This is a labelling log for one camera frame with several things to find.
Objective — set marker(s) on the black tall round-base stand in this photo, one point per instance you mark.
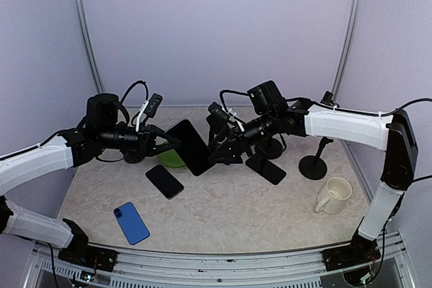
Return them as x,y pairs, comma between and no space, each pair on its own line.
314,167

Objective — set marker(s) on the aluminium frame post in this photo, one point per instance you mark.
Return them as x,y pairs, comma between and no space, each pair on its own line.
88,46
346,47

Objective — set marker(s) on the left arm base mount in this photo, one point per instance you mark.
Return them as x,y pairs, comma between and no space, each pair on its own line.
81,253

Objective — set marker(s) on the left aluminium frame post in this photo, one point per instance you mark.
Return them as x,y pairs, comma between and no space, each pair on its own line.
88,46

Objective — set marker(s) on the cream ceramic mug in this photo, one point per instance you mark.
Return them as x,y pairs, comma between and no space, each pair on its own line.
333,196

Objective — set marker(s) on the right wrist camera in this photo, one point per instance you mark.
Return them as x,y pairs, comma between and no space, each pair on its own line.
226,116

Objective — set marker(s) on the black phone teal case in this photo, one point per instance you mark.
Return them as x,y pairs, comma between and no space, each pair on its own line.
192,150

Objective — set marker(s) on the black phone purple edge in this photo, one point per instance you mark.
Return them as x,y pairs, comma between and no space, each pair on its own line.
164,181

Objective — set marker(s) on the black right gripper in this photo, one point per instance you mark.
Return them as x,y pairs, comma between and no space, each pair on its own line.
237,141

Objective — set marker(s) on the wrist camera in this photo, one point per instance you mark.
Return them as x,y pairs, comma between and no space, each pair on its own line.
226,116
148,110

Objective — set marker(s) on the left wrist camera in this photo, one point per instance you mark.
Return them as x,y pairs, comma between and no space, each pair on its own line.
148,110

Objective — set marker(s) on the blue phone face down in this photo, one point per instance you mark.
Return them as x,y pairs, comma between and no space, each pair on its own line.
131,224

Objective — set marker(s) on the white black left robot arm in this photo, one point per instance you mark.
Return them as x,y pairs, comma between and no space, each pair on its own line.
104,126

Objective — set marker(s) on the black round-base clamp stand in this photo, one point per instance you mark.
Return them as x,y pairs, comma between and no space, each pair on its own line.
270,148

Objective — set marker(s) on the green plate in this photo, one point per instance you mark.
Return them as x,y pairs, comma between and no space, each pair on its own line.
171,159

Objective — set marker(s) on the black folding phone stand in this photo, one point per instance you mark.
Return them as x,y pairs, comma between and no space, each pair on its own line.
215,127

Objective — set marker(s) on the right aluminium frame post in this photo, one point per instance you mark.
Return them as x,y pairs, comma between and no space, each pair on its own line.
346,47

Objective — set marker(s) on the front aluminium rail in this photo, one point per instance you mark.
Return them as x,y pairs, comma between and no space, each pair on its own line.
140,268

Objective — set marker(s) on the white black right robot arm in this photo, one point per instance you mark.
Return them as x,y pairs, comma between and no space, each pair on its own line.
388,132

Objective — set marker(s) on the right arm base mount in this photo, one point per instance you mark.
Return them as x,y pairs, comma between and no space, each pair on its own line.
358,251

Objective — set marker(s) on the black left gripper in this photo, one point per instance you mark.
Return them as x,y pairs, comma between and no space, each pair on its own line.
150,148

